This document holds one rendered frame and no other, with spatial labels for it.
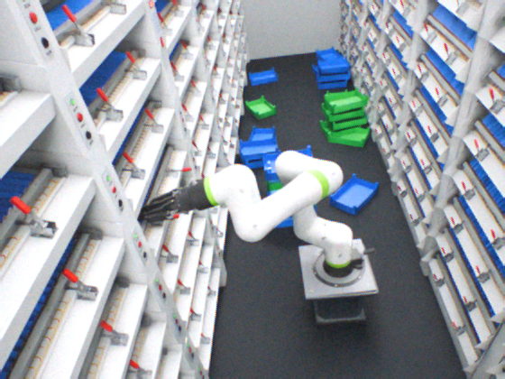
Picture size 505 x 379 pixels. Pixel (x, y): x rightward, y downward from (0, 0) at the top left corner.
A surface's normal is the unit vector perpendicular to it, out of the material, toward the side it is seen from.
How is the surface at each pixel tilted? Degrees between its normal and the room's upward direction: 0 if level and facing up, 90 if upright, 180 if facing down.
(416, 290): 0
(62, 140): 90
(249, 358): 0
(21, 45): 90
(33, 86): 90
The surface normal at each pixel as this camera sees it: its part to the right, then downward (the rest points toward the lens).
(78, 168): -0.04, 0.68
